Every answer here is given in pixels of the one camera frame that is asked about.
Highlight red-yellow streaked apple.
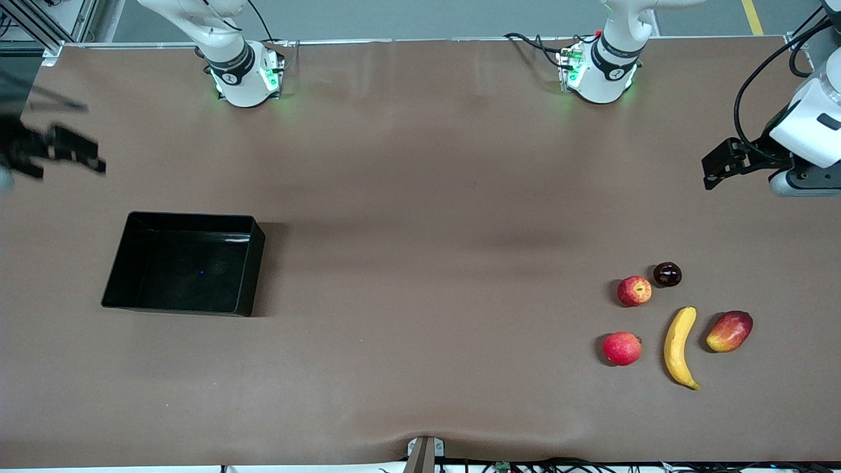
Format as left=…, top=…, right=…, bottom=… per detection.
left=617, top=275, right=653, bottom=308

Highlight black plastic tray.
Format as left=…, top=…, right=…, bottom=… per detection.
left=100, top=210, right=267, bottom=318

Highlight yellow banana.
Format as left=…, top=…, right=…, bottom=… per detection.
left=663, top=305, right=702, bottom=392

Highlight dark purple plum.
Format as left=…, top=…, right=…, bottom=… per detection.
left=653, top=261, right=683, bottom=288

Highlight red-yellow mango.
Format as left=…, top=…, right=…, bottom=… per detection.
left=706, top=311, right=754, bottom=354

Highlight deep red apple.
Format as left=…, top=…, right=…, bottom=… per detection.
left=602, top=332, right=643, bottom=367

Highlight large table cover mat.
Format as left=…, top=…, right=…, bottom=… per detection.
left=0, top=37, right=841, bottom=468

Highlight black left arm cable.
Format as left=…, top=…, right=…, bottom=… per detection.
left=733, top=12, right=841, bottom=166

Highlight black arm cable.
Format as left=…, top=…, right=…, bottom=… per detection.
left=0, top=68, right=90, bottom=114
left=733, top=12, right=841, bottom=166

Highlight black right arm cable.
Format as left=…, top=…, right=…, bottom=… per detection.
left=0, top=68, right=90, bottom=114

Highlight aluminium frame profile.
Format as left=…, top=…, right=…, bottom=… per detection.
left=0, top=0, right=101, bottom=65

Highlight black left base cable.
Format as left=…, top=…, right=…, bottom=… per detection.
left=503, top=32, right=574, bottom=68

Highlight black base cable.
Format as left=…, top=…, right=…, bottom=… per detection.
left=246, top=0, right=278, bottom=43
left=503, top=32, right=574, bottom=68

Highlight black right base cable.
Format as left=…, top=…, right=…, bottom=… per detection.
left=246, top=0, right=278, bottom=43

